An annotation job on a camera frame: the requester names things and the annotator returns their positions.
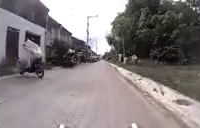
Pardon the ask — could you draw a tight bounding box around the vehicle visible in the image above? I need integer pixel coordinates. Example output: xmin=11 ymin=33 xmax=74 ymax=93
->
xmin=62 ymin=48 xmax=79 ymax=67

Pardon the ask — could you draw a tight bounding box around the grey asphalt road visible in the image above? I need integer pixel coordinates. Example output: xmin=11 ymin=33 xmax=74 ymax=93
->
xmin=0 ymin=59 xmax=189 ymax=128

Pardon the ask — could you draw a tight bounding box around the utility pole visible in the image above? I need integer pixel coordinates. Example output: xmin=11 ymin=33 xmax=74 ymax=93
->
xmin=85 ymin=14 xmax=99 ymax=60

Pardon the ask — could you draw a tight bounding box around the row of buildings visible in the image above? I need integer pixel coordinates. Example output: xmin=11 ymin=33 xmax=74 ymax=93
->
xmin=45 ymin=14 xmax=100 ymax=64

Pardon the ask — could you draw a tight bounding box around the pale concrete kerb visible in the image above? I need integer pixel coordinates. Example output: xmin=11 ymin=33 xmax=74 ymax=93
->
xmin=108 ymin=61 xmax=200 ymax=128

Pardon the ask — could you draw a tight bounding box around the covered motorcycle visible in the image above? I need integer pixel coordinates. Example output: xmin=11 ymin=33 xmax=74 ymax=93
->
xmin=17 ymin=38 xmax=46 ymax=80

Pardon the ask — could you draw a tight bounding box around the row of trees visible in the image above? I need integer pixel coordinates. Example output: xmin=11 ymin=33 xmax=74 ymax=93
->
xmin=104 ymin=0 xmax=200 ymax=66

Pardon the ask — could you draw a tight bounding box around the grass verge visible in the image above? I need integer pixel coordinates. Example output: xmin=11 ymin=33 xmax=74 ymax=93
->
xmin=117 ymin=61 xmax=200 ymax=105

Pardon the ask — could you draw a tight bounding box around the white building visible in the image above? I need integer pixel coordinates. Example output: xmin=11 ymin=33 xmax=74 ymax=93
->
xmin=0 ymin=0 xmax=51 ymax=66

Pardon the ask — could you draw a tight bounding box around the concrete pavement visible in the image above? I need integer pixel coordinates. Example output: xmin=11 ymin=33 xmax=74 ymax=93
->
xmin=0 ymin=64 xmax=64 ymax=82

